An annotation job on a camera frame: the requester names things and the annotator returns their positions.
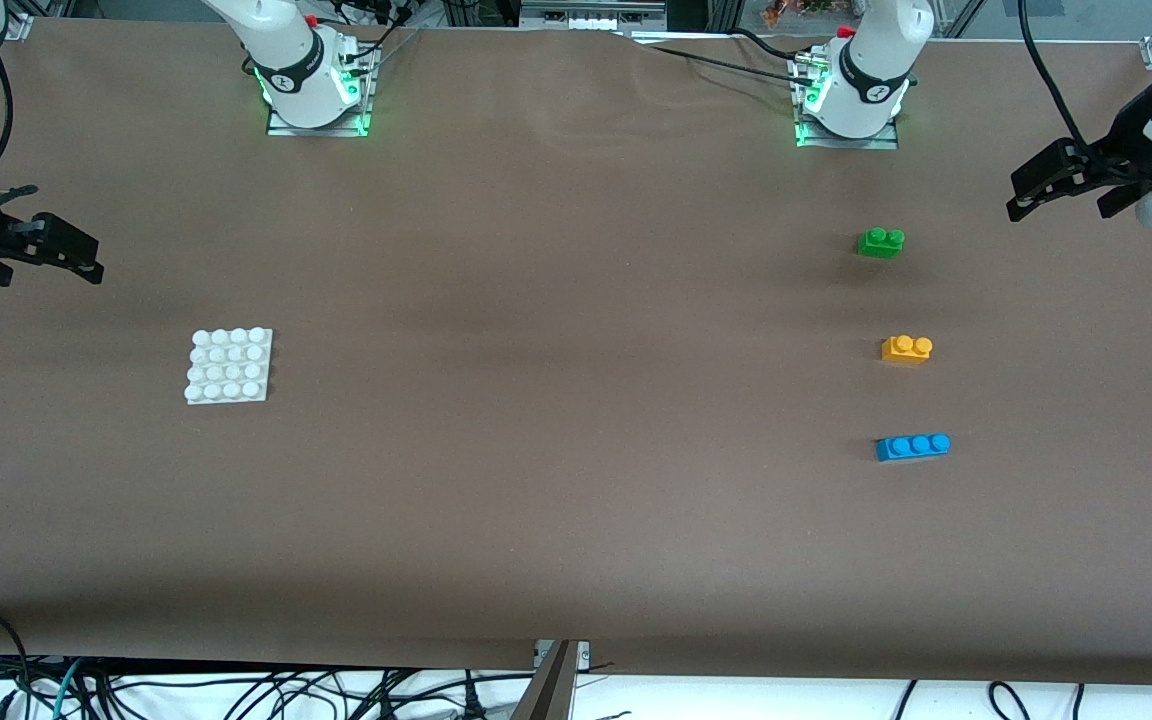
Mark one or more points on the green two-stud block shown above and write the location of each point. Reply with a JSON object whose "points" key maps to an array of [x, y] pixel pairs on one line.
{"points": [[880, 245]]}

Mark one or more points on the brown table cover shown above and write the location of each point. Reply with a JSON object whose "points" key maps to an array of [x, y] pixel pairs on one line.
{"points": [[576, 500]]}

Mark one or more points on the yellow two-stud block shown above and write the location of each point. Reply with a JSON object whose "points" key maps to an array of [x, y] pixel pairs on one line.
{"points": [[906, 350]]}

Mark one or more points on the aluminium frame strut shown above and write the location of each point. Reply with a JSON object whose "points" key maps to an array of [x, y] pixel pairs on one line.
{"points": [[551, 690]]}

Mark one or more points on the white studded base plate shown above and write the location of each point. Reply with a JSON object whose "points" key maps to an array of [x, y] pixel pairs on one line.
{"points": [[228, 367]]}

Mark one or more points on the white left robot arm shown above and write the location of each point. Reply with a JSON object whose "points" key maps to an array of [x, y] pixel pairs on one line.
{"points": [[866, 60]]}

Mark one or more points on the grey equipment box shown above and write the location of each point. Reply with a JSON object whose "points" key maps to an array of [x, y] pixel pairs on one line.
{"points": [[591, 15]]}

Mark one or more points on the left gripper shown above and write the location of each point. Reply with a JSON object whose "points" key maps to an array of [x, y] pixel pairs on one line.
{"points": [[1122, 137]]}

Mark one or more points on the blue three-stud block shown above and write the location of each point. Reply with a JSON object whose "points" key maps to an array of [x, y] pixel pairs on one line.
{"points": [[911, 448]]}

